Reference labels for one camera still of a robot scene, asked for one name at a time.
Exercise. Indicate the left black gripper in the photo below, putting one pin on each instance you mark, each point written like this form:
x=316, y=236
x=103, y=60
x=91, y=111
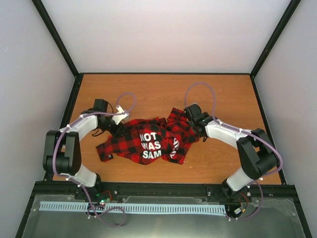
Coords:
x=117, y=132

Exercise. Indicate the red black plaid shirt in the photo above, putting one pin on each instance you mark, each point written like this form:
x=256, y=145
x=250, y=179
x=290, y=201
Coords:
x=145, y=140

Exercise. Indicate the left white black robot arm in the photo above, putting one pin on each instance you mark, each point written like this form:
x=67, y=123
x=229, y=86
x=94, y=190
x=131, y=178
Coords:
x=62, y=152

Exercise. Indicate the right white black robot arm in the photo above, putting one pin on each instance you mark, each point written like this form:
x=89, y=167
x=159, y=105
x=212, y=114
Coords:
x=256, y=153

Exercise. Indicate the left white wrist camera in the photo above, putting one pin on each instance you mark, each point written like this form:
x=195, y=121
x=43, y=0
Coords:
x=120, y=116

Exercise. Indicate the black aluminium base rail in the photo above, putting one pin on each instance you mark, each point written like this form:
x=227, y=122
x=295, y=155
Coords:
x=118, y=191

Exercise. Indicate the light blue slotted cable duct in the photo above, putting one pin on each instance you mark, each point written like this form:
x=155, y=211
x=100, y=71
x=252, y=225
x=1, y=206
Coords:
x=134, y=208

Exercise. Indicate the left black frame post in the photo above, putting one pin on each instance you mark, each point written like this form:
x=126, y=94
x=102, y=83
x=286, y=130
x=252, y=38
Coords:
x=44, y=15

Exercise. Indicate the black frame post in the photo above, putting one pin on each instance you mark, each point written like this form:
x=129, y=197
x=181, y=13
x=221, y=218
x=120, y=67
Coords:
x=44, y=15
x=285, y=18

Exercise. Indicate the right black frame post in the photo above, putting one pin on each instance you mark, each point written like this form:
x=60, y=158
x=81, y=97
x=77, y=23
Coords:
x=285, y=18

